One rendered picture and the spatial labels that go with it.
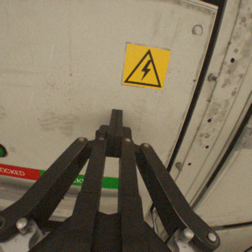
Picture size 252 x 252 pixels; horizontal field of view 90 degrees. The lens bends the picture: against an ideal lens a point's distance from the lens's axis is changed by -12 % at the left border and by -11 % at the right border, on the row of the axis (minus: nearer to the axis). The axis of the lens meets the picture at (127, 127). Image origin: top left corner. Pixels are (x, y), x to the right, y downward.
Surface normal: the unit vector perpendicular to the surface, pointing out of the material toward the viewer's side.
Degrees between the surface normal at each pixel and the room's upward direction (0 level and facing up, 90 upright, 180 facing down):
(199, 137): 90
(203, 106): 90
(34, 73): 90
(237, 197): 90
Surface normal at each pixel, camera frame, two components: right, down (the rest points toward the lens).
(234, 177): 0.03, 0.48
